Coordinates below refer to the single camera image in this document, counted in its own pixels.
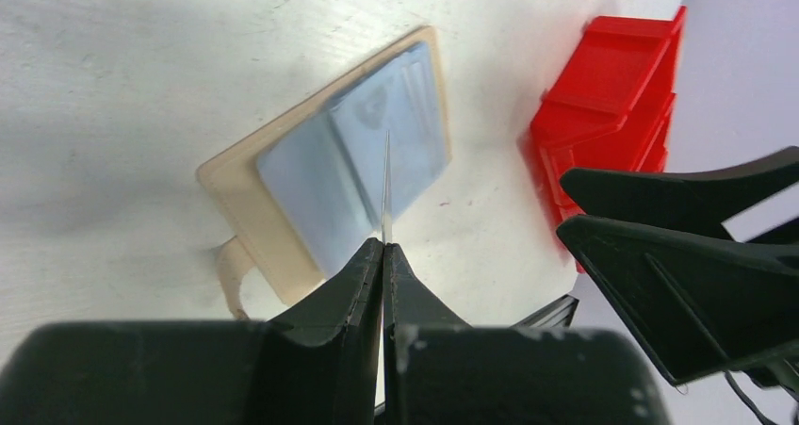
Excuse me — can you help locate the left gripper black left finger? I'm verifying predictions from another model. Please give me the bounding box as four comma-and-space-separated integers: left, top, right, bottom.
1, 238, 383, 424

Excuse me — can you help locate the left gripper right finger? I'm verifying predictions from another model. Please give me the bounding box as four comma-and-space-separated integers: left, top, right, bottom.
383, 243, 669, 424

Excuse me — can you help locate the black looped cable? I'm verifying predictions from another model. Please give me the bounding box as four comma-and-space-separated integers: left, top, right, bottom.
724, 368, 778, 425

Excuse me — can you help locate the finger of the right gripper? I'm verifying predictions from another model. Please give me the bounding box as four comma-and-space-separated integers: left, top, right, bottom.
560, 146, 798, 238
556, 215, 798, 386

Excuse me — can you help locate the red plastic bin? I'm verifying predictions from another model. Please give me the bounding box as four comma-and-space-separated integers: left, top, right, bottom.
517, 5, 688, 273

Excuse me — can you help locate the beige leather card holder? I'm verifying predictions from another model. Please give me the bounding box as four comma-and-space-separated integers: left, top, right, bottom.
196, 25, 452, 319

